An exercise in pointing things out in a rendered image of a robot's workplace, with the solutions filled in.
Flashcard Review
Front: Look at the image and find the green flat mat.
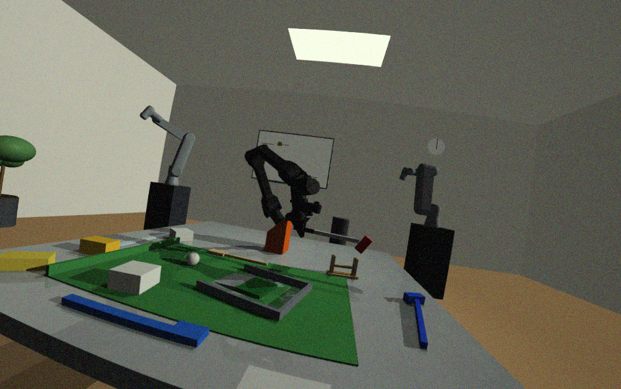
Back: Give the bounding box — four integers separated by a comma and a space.
44, 243, 359, 367

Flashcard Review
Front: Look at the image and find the yellow rectangular block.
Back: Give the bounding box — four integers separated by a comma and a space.
0, 251, 56, 271
79, 236, 121, 255

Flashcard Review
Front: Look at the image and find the white golf ball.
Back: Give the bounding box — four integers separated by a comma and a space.
186, 252, 200, 265

